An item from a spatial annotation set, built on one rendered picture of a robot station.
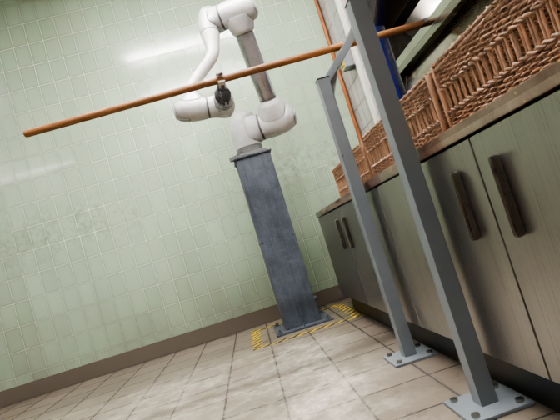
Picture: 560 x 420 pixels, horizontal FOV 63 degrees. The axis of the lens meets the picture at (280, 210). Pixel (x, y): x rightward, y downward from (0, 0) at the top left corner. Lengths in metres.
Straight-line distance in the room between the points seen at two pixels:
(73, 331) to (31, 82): 1.67
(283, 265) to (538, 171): 1.93
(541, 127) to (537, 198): 0.11
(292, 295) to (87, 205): 1.51
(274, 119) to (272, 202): 0.47
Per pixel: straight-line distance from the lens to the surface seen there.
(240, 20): 2.58
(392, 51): 2.51
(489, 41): 0.89
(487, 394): 1.14
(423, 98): 1.15
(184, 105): 2.24
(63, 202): 3.33
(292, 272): 2.56
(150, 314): 3.17
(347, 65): 3.04
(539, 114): 0.74
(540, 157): 0.76
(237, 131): 2.67
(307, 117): 3.25
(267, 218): 2.55
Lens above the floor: 0.46
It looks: 4 degrees up
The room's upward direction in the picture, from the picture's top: 17 degrees counter-clockwise
